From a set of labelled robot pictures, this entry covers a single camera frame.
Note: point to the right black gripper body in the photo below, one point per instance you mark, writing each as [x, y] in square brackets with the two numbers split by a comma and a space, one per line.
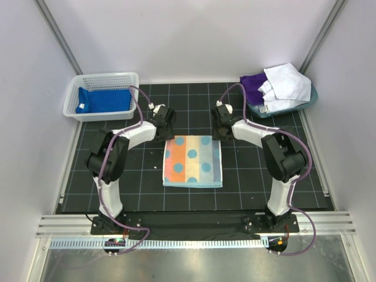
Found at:
[217, 133]

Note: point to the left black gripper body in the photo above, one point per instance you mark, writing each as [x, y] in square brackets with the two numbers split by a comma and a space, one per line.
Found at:
[168, 135]

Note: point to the light blue cartoon towel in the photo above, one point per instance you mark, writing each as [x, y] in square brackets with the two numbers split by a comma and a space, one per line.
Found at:
[193, 161]

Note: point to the blue microfiber towel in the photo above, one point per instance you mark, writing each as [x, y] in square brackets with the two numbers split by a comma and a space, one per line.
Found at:
[103, 101]

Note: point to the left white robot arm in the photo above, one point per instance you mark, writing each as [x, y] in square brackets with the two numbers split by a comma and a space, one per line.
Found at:
[107, 156]

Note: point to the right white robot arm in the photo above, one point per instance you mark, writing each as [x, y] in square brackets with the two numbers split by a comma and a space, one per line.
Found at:
[285, 156]

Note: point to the blue towel container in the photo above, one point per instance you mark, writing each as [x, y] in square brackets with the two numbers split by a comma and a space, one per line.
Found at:
[255, 110]

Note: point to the purple towel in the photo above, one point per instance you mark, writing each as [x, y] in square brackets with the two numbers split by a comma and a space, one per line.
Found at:
[251, 85]

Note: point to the white perforated plastic basket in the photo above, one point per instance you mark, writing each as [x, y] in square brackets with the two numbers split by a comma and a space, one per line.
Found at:
[101, 81]

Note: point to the white towel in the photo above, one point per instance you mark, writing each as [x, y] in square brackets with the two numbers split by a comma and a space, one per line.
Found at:
[284, 89]

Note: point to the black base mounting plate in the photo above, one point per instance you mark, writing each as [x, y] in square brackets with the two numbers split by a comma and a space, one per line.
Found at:
[202, 225]

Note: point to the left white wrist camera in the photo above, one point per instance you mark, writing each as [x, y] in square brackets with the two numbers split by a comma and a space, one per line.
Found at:
[155, 108]

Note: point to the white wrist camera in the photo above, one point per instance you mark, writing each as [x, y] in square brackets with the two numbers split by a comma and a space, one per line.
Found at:
[224, 107]
[155, 108]

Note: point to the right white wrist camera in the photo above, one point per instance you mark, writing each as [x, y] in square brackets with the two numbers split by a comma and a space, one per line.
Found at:
[224, 107]

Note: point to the aluminium frame rail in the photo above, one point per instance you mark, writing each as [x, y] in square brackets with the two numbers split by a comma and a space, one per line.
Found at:
[77, 225]

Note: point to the white slotted cable duct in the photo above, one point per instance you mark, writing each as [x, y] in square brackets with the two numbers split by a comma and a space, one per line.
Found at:
[117, 243]

